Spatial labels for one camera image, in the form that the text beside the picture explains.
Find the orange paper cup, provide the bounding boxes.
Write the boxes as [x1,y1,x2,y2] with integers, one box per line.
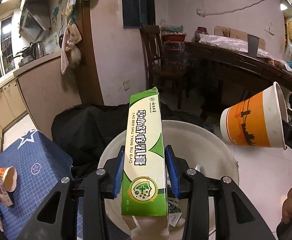
[220,82,288,149]
[0,166,17,192]

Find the green toothpaste box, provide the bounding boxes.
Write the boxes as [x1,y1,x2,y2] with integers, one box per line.
[121,87,169,239]

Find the gold cigarette pack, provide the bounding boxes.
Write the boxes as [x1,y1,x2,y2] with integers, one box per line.
[0,176,13,207]

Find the white round trash bin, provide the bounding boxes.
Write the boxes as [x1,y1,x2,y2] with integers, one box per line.
[98,120,239,239]

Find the beige kitchen cabinets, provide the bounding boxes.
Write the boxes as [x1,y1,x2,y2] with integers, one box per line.
[0,52,81,153]

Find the blue grid tablecloth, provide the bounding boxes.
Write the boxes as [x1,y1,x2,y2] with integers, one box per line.
[0,129,73,239]

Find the grey cup on table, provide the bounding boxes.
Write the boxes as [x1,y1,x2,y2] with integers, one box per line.
[247,34,259,58]

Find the dark wooden dining table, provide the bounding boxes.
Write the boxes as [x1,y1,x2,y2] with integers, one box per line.
[183,41,292,111]

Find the hanging pink plastic bags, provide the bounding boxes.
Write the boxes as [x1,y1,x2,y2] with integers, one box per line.
[61,19,82,74]

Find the steel kettle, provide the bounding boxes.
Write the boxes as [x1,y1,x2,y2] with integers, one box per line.
[29,41,46,60]

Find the dark wooden chair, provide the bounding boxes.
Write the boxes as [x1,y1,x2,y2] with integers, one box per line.
[141,24,186,89]

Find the range hood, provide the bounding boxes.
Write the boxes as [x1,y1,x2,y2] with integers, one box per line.
[19,3,51,43]

